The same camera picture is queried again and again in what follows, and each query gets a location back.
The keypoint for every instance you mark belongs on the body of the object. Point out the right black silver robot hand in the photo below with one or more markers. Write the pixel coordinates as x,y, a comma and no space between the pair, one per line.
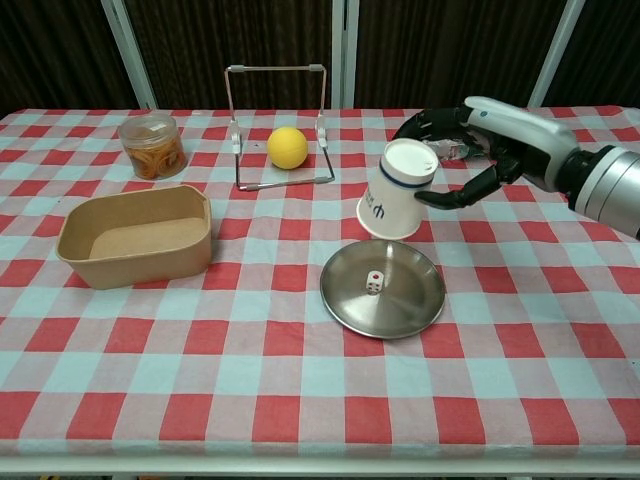
525,140

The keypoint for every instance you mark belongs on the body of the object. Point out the white paper cup blue stripe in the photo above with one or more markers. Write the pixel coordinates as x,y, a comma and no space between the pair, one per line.
395,200

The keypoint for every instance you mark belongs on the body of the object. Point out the white die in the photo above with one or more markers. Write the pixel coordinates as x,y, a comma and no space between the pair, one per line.
374,281

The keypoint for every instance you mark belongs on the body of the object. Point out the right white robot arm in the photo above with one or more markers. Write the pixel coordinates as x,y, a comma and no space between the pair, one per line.
610,185

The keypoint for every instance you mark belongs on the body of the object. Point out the round steel plate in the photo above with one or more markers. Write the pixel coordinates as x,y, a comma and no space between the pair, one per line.
410,300

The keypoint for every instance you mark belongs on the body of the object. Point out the clear water bottle green label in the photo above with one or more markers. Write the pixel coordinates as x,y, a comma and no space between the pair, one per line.
450,150

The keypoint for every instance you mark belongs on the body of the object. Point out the dark brown curtain panel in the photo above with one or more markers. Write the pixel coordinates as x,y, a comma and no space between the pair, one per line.
55,50
610,50
225,35
450,50

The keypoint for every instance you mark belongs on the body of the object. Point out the yellow ball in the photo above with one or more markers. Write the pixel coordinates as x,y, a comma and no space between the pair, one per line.
287,148

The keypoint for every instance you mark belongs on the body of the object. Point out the red white checkered tablecloth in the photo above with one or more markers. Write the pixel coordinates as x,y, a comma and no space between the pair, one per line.
250,380

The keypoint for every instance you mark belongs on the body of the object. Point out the clear jar of rubber bands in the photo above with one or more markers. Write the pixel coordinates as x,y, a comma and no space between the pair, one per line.
152,150

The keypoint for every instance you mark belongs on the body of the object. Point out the brown paper food box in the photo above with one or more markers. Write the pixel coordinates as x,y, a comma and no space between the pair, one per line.
145,260

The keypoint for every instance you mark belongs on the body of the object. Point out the white metal frame post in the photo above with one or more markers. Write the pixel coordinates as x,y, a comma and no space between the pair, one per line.
555,55
345,50
131,55

